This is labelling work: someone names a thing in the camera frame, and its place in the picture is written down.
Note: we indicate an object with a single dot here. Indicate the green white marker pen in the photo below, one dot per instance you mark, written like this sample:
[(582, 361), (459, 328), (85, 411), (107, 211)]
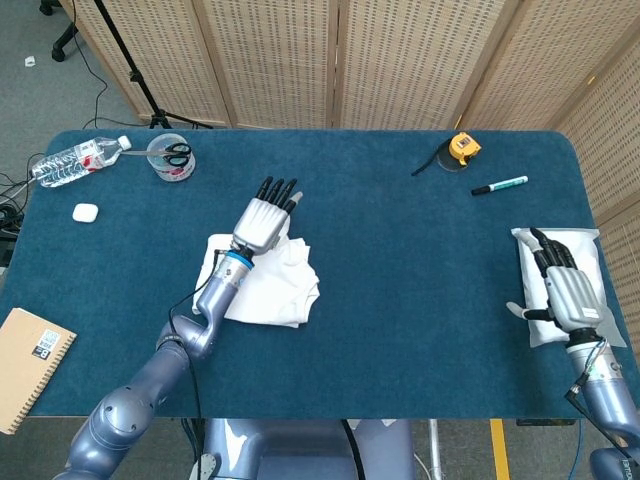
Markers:
[(505, 183)]

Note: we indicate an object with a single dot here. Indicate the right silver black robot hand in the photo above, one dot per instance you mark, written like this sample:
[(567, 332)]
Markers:
[(572, 295)]

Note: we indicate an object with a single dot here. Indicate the blue carpet table cover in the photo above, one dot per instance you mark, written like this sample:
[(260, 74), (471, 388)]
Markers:
[(400, 300)]

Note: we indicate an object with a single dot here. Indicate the bagged white cloth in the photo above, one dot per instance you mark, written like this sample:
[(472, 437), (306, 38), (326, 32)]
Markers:
[(590, 250)]

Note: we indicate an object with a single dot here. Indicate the yellow tape measure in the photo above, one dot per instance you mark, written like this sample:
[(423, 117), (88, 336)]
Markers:
[(462, 147)]

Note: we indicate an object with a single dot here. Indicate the clear plastic water bottle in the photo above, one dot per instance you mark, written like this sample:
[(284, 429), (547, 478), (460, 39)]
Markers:
[(70, 162)]

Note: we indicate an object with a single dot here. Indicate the clear round plastic tub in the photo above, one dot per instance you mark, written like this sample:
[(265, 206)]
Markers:
[(172, 172)]

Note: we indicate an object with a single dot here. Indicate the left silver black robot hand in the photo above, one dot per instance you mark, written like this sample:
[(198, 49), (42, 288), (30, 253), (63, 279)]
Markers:
[(260, 222)]

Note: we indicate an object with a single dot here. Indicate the black office chair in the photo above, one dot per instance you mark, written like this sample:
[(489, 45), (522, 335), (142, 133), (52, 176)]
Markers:
[(65, 42)]

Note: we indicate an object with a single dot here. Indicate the black tripod stand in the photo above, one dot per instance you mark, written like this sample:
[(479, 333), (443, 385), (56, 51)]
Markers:
[(135, 77)]

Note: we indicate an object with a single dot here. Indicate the brown spiral notebook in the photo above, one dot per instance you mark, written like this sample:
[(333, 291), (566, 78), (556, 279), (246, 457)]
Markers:
[(25, 360)]

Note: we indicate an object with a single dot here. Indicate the blue-grey robot torso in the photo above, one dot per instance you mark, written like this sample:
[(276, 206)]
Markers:
[(300, 450)]

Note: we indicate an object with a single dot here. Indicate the white metal post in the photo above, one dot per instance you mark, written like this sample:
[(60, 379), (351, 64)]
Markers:
[(435, 445)]

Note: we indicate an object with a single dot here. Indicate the white short-sleeved T-shirt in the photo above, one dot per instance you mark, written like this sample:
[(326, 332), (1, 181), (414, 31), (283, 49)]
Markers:
[(280, 295)]

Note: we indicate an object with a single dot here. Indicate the white earbuds case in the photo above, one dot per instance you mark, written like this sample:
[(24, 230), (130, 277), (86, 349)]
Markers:
[(85, 212)]

